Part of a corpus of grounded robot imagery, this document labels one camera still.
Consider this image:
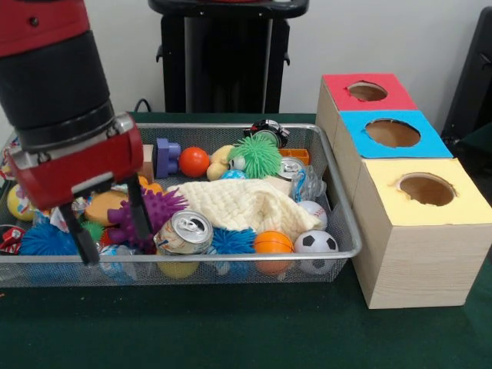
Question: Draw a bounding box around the green fuzzy toy with eyes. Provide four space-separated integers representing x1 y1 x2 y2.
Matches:
228 135 285 179

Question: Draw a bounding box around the small orange basketball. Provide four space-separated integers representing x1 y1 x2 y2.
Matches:
255 230 297 274

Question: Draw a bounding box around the black chair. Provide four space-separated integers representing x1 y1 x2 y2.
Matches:
442 6 492 155

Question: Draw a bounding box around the small soccer ball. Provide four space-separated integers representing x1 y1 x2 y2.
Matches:
296 228 342 275

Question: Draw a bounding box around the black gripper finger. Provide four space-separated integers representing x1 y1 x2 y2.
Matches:
126 178 153 241
60 204 101 267

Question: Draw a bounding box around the purple toy block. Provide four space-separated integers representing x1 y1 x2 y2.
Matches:
154 138 184 178

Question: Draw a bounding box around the yellow ball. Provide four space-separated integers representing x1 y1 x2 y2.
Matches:
7 184 33 222

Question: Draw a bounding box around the clear mesh bin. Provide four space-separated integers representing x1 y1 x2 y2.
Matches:
0 123 365 288

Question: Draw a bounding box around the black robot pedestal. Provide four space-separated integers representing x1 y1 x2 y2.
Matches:
148 0 312 115

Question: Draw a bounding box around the cream knitted cloth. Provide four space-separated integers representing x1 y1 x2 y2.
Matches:
171 178 324 236

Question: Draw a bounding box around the small red ball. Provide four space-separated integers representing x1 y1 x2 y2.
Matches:
180 146 212 178

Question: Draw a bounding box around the blue spiky ball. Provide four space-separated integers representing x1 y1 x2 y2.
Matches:
19 223 81 258

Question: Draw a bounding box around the wooden box with three holes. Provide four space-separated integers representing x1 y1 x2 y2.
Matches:
317 73 492 309

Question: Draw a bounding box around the plain wooden cube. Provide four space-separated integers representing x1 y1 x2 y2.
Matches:
142 144 157 181

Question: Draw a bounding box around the crushed silver can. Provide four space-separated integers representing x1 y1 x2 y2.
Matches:
157 209 216 256

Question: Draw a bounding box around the black cable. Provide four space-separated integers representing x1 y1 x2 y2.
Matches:
135 98 164 114

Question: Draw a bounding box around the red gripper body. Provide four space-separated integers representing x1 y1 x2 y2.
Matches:
8 132 146 212

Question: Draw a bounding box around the purple spiky ball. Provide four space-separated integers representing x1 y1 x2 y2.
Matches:
106 188 189 251

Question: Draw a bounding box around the orange foam ball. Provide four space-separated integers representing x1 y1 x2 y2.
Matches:
85 191 130 227

